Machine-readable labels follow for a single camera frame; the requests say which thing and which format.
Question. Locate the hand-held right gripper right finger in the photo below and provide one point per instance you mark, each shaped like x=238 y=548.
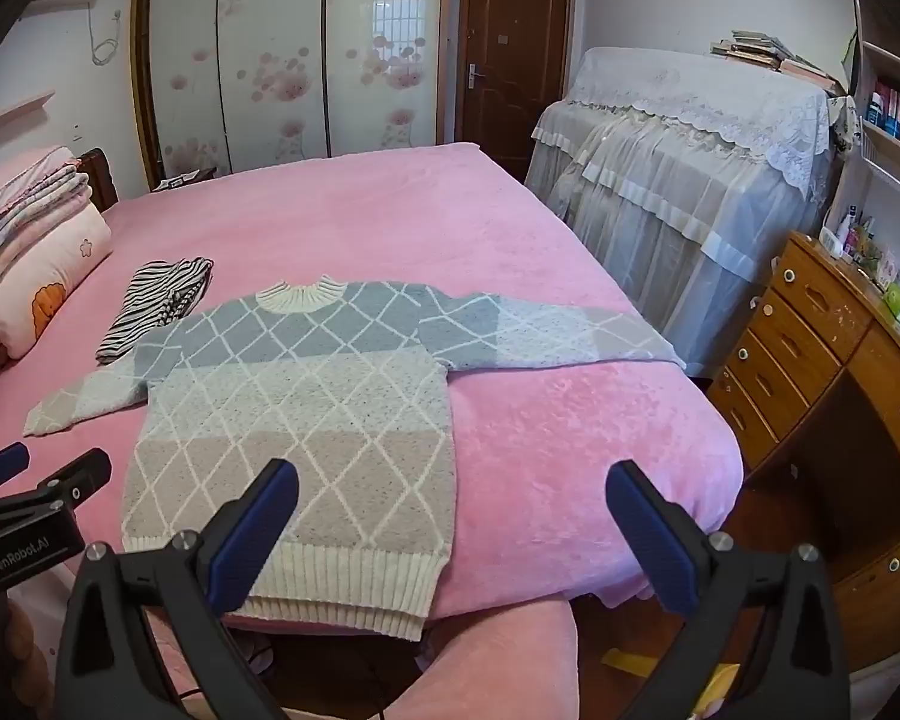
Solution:
x=649 y=532

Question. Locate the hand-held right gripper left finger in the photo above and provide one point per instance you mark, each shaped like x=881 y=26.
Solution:
x=255 y=532

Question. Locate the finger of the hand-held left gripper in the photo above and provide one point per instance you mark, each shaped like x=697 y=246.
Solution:
x=75 y=476
x=4 y=461

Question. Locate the grey diamond knit sweater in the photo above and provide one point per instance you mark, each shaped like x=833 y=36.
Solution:
x=292 y=405

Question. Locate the person's left hand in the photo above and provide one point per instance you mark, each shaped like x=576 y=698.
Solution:
x=19 y=645

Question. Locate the yellow flat item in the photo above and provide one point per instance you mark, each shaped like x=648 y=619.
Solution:
x=645 y=664

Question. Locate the black white striped garment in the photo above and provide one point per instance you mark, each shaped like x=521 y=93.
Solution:
x=157 y=300

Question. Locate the pink cartoon pillow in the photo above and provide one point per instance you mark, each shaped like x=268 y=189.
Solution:
x=52 y=270

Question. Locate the person's pink trouser leg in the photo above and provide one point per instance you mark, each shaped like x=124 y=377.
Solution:
x=495 y=660

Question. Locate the folded striped quilt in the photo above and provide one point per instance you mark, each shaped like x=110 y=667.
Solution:
x=22 y=195

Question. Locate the wooden desk with drawers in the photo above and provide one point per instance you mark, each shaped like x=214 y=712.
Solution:
x=817 y=315

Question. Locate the dark wooden headboard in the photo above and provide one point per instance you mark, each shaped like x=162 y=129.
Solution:
x=101 y=176

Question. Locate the pink bed blanket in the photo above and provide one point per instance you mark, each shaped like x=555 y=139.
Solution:
x=420 y=225

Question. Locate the group of small bottles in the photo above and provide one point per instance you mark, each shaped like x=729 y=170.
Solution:
x=851 y=236

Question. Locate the floral sliding wardrobe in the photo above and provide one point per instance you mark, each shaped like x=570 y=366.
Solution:
x=270 y=52

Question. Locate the brown wooden door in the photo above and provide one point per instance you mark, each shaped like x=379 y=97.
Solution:
x=510 y=75

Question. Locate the row of shelf books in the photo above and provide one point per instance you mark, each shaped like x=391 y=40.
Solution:
x=896 y=116

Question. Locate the stack of books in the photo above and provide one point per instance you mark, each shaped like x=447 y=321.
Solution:
x=750 y=49

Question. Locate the pink wall shelf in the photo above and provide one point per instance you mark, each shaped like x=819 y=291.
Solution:
x=15 y=114

